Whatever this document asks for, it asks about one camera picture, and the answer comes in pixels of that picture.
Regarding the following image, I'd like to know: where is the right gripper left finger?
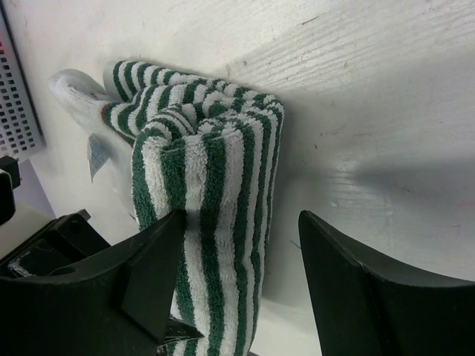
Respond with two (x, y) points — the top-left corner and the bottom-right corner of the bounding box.
(1, 213), (186, 355)

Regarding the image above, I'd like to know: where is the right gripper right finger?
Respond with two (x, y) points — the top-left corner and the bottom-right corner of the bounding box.
(298, 211), (474, 355)

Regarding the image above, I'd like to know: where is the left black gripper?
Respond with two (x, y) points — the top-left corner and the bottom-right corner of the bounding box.
(1, 209), (111, 278)

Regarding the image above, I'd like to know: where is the green white striped towel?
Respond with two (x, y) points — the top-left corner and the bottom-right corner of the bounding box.
(48, 60), (284, 355)

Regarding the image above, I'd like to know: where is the white perforated plastic basket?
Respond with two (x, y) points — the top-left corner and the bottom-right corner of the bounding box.
(0, 7), (45, 162)

